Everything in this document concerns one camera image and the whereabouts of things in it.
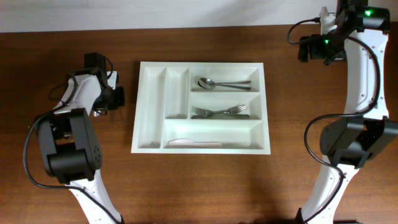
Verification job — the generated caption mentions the pink plastic knife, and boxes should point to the pink plastic knife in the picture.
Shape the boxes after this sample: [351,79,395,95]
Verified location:
[168,138,222,148]

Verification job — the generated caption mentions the steel tablespoon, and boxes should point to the steel tablespoon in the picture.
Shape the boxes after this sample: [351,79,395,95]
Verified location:
[194,76,252,88]
[198,77,252,91]

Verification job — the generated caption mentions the steel fork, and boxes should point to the steel fork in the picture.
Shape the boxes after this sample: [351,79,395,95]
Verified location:
[215,105,247,114]
[192,108,250,119]

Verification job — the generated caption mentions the small steel teaspoon sideways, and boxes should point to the small steel teaspoon sideways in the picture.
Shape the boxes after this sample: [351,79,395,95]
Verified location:
[112,110,118,122]

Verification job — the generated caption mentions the small steel teaspoon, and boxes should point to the small steel teaspoon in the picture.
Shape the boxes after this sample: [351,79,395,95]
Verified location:
[93,110,100,117]

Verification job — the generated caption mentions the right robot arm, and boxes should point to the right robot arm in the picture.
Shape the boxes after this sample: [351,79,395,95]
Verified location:
[294,0,397,223]

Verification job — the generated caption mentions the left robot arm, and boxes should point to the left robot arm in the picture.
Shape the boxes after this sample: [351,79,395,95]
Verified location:
[30,52,125,223]

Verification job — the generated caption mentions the white plastic cutlery tray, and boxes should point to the white plastic cutlery tray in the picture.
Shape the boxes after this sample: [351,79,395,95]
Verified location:
[131,62,271,155]

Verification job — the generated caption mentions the right black cable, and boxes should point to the right black cable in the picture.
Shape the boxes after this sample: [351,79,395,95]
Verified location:
[286,17,382,224]

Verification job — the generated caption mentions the black cable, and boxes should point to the black cable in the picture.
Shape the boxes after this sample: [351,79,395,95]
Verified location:
[286,17,382,224]
[23,55,124,224]

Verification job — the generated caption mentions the left black cable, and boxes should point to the left black cable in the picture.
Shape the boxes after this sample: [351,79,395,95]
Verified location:
[23,55,124,224]

